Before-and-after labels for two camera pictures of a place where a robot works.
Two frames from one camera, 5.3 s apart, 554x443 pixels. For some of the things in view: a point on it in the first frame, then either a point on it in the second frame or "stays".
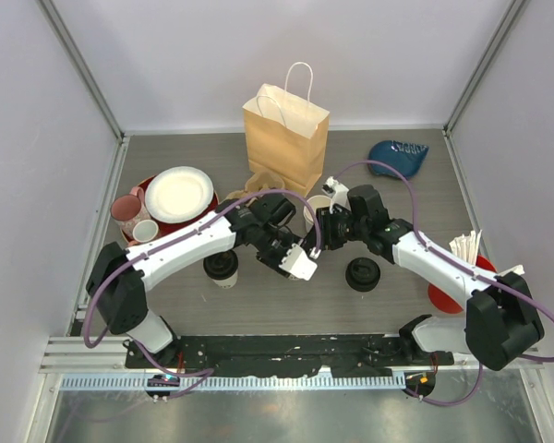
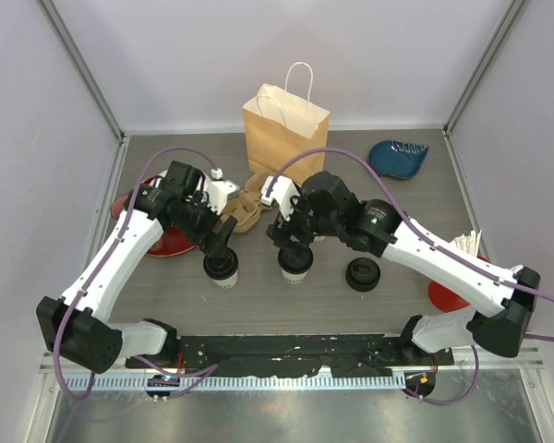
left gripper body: x=273 y=245 to x=198 y=220
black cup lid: x=221 y=266 stays
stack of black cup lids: x=362 y=274 stays
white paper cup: x=226 y=283 stays
